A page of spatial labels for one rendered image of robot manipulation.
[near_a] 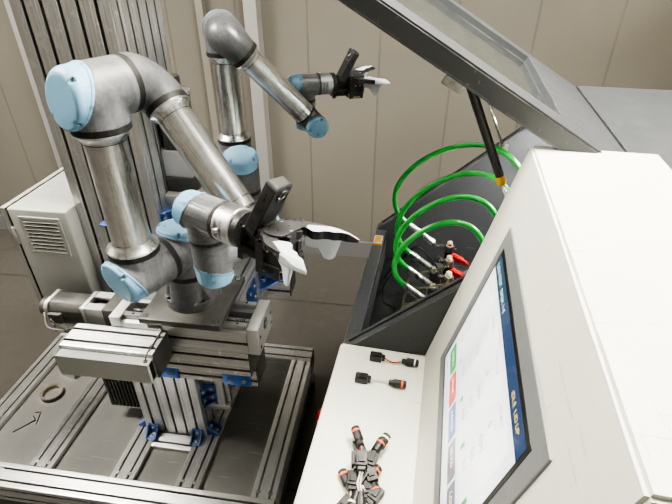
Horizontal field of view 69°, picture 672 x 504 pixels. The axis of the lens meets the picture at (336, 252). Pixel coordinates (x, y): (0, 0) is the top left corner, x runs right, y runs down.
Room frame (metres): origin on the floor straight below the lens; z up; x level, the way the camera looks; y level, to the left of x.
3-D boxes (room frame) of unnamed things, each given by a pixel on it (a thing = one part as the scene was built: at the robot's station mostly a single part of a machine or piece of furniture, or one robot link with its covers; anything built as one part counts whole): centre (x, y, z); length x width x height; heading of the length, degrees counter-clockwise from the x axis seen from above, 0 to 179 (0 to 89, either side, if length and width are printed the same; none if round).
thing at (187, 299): (1.07, 0.39, 1.09); 0.15 x 0.15 x 0.10
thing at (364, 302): (1.29, -0.11, 0.87); 0.62 x 0.04 x 0.16; 168
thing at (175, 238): (1.07, 0.40, 1.20); 0.13 x 0.12 x 0.14; 146
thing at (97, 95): (0.96, 0.47, 1.41); 0.15 x 0.12 x 0.55; 146
